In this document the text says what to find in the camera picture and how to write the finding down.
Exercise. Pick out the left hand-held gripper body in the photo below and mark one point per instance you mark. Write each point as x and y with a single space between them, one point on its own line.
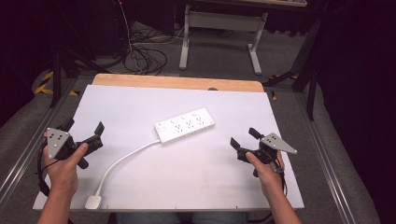
57 141

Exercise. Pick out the person's right hand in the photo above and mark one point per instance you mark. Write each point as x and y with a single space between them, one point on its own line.
264 175

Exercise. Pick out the white power strip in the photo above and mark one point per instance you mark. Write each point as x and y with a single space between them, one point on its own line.
185 124

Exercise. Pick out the white plug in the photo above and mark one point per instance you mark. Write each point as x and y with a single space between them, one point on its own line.
93 202

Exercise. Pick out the black metal stand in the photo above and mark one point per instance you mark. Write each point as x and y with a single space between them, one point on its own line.
59 71
306 77

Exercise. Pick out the aluminium rail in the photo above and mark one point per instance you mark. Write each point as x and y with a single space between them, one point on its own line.
28 149
323 161

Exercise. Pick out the person's left hand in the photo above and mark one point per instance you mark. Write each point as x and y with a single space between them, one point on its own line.
63 174

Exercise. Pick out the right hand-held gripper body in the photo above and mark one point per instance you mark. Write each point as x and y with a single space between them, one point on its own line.
277 143

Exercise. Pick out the white metal desk frame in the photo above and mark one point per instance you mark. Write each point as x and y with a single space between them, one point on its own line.
222 20

